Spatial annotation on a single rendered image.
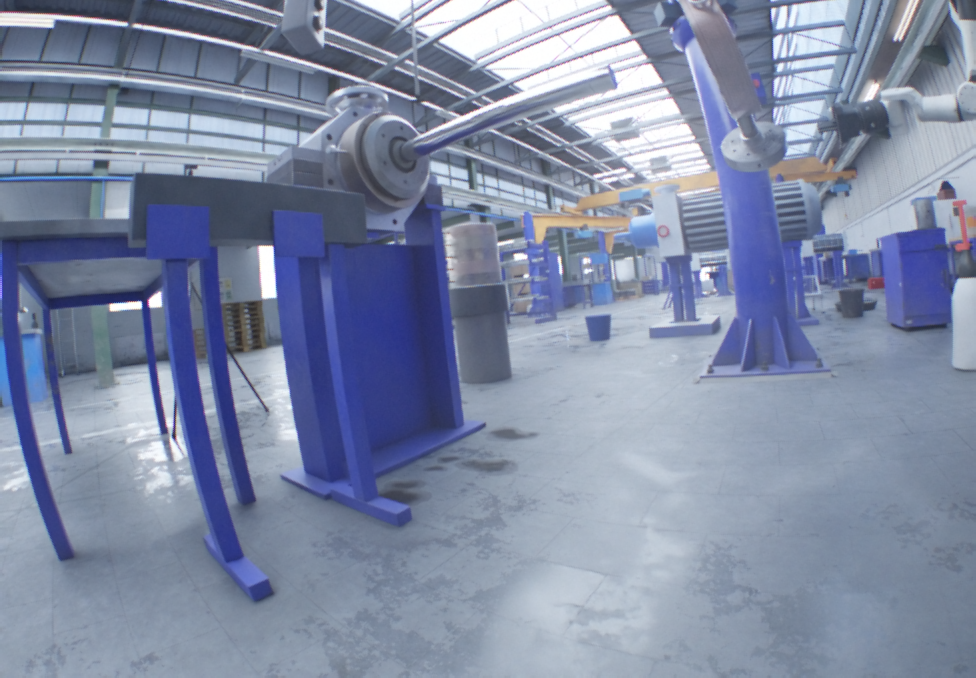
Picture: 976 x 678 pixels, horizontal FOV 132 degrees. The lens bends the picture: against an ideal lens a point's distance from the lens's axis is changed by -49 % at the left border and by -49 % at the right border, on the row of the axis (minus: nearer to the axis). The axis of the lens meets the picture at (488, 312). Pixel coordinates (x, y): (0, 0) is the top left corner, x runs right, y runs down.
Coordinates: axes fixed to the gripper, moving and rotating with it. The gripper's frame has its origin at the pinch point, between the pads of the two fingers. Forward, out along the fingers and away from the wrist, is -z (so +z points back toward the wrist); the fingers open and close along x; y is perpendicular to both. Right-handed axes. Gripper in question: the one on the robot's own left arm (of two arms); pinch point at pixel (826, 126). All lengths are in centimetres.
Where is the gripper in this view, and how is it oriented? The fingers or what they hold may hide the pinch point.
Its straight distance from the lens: 132.1
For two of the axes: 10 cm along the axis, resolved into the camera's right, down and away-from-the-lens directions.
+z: 7.4, -1.6, -6.5
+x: 6.1, 5.8, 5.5
